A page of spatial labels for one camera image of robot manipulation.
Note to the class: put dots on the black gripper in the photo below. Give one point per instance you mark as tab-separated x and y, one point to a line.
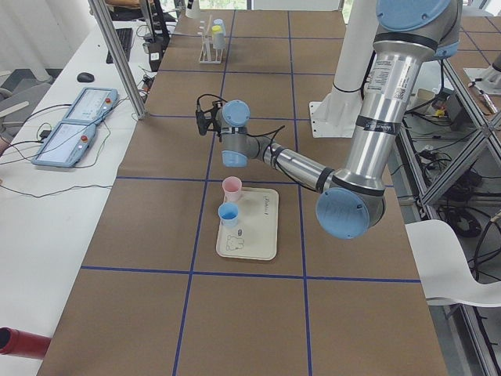
220	138

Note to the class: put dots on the grey plastic cup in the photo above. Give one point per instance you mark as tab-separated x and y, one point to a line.
218	39

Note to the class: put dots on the light blue cup front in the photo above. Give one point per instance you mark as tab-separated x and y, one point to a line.
228	213

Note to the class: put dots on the light blue cup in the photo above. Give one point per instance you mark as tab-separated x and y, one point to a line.
228	213
219	22

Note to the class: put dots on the light blue cup back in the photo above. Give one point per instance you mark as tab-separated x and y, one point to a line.
219	22

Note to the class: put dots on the yellow plastic cup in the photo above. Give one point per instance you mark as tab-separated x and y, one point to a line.
216	30

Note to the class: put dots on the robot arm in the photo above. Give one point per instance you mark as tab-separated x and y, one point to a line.
385	45

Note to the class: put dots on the pink plastic cup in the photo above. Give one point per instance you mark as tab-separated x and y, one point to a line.
232	187

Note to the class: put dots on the teach pendant upper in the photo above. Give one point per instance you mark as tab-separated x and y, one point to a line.
92	104

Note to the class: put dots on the teach pendant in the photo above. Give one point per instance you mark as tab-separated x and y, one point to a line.
92	104
66	144

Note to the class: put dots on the black keyboard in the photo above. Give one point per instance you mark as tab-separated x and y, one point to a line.
125	37

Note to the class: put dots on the cream plastic tray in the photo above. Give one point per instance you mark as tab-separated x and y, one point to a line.
255	235

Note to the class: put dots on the black computer mouse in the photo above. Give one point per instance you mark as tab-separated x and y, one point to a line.
85	77

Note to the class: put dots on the teach pendant lower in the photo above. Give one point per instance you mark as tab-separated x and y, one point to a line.
66	144

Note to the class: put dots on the red cylinder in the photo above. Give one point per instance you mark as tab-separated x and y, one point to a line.
23	344

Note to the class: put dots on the white wire cup rack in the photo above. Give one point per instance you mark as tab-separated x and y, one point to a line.
209	55

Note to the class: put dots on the aluminium frame post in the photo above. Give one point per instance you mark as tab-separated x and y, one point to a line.
105	23

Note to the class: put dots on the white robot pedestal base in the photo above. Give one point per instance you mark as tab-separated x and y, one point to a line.
335	116

